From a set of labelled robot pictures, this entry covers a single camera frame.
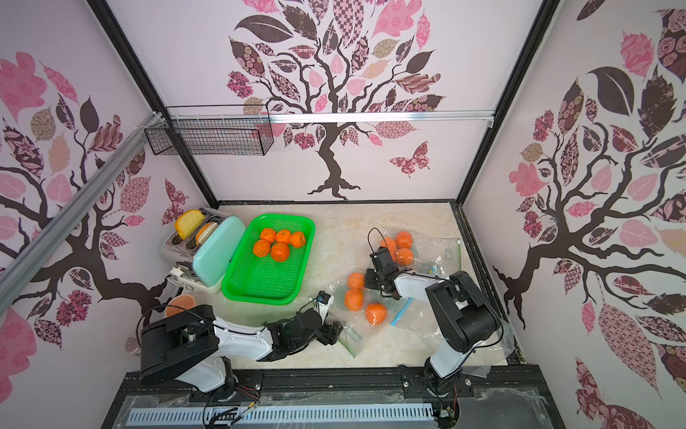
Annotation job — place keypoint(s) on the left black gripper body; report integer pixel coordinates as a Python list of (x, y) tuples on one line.
[(325, 334)]

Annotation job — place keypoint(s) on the green zip bag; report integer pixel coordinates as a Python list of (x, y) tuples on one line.
[(432, 255), (356, 333)]

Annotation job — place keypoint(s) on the orange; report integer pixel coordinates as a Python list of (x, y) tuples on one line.
[(297, 240), (262, 248), (280, 251), (268, 234), (284, 236)]

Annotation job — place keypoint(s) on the blue zip clear bag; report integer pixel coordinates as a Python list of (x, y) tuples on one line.
[(417, 316)]

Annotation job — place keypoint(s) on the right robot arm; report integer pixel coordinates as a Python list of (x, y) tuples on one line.
[(464, 316)]

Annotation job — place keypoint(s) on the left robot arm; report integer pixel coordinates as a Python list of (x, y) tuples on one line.
[(195, 346)]

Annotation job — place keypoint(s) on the green plastic basket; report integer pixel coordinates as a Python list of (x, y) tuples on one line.
[(261, 280)]

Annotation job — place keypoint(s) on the pink ceramic mug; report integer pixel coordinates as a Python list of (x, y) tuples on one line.
[(180, 304)]

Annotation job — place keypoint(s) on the mint green toaster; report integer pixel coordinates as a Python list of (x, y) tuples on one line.
[(202, 268)]

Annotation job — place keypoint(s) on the orange toast slice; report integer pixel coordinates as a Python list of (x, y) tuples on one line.
[(205, 232)]

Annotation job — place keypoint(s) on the yellow bread slice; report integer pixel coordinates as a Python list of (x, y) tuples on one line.
[(188, 223)]

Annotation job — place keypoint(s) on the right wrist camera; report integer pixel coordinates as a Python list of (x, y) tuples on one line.
[(383, 262)]

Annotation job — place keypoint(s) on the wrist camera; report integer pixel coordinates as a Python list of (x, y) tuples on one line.
[(323, 303), (383, 262)]

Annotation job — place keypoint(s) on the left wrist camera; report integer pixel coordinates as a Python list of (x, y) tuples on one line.
[(323, 303)]

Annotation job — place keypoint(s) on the white slotted cable duct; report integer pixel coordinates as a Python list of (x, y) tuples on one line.
[(268, 415)]

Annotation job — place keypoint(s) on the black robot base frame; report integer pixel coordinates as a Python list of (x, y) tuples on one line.
[(508, 397)]

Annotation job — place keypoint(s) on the aluminium rail back wall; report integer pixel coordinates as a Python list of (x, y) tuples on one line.
[(450, 116)]

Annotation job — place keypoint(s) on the aluminium rail wall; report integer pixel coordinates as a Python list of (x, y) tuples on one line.
[(450, 116), (25, 267)]

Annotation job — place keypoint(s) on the black wire wall basket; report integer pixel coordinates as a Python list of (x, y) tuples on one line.
[(214, 130)]

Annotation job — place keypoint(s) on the aluminium rail left wall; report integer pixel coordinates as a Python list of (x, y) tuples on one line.
[(25, 267)]

